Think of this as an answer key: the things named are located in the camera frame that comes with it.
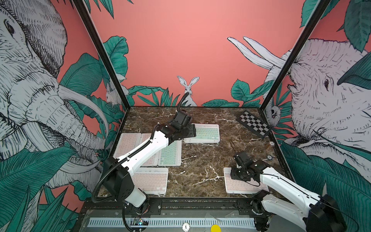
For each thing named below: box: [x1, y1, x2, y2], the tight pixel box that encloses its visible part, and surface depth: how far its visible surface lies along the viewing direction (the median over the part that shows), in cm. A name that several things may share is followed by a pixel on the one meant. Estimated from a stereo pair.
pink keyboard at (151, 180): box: [131, 167, 169, 195], surface depth 84 cm
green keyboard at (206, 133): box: [183, 123, 221, 144], surface depth 103 cm
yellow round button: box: [210, 224, 222, 232], surface depth 70 cm
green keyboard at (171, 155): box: [157, 139, 183, 167], surface depth 95 cm
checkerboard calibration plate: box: [235, 110, 273, 140], surface depth 109 cm
